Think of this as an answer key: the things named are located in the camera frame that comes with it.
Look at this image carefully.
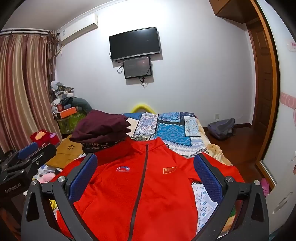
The dark grey cushion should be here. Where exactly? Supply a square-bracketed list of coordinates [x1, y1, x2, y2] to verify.
[69, 97, 93, 113]

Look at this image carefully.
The orange box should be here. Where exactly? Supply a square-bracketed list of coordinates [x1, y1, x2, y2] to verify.
[58, 107, 77, 119]

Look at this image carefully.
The red plush toy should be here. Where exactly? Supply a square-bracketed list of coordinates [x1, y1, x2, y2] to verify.
[31, 130, 59, 147]

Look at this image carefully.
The dark patterned folded garment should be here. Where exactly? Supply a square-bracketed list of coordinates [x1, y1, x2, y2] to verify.
[81, 139, 121, 154]

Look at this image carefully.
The tan cardboard box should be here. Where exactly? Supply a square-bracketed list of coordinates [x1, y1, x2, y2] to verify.
[45, 134, 85, 169]

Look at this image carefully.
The pile of clutter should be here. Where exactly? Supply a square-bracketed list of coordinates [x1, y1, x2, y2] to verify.
[50, 80, 77, 114]

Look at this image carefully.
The green patterned box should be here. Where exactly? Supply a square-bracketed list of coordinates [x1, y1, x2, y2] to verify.
[57, 111, 89, 135]

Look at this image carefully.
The maroon folded garment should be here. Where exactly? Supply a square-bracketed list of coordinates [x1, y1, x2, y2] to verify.
[69, 109, 132, 145]

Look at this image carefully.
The striped brown curtain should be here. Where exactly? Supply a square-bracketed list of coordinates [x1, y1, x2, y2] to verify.
[0, 30, 63, 153]

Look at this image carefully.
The yellow foam hoop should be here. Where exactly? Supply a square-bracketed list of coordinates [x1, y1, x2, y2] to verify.
[131, 103, 158, 114]

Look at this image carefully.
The wooden overhead cabinet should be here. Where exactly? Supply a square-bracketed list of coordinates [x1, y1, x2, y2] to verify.
[215, 0, 262, 24]

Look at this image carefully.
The grey backpack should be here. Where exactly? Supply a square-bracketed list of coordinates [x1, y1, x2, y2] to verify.
[207, 118, 236, 140]

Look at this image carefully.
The white curtain rail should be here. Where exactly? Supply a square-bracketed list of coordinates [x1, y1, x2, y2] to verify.
[0, 28, 50, 36]

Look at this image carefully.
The small wall monitor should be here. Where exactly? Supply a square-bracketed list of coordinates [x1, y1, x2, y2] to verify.
[122, 56, 152, 79]

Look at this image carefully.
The beige fleece blanket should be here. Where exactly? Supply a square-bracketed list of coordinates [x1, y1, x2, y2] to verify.
[196, 117, 234, 166]

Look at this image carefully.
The patchwork printed bed sheet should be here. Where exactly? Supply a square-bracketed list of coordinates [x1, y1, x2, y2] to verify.
[120, 112, 223, 234]

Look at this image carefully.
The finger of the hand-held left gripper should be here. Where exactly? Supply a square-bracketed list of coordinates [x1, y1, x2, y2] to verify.
[23, 144, 57, 172]
[18, 142, 39, 161]

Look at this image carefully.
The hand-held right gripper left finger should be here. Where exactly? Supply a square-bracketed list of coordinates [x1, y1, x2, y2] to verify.
[20, 153, 98, 241]

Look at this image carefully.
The red zip jacket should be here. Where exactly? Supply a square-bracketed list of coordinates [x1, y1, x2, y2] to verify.
[50, 137, 245, 241]

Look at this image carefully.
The large wall television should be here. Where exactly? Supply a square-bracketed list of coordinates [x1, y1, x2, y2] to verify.
[109, 27, 162, 62]

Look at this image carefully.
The pink plush toy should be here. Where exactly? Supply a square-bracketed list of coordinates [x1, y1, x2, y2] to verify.
[38, 173, 57, 183]

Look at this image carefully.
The wooden door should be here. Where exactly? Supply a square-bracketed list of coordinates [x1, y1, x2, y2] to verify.
[245, 19, 275, 130]

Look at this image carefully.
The pink slipper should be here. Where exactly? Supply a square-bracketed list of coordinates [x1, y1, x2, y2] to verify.
[261, 178, 270, 197]

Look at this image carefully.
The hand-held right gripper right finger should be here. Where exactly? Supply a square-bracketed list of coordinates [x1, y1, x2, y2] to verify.
[193, 153, 270, 241]

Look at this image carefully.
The white air conditioner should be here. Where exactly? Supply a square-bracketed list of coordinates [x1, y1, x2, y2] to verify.
[57, 13, 99, 45]

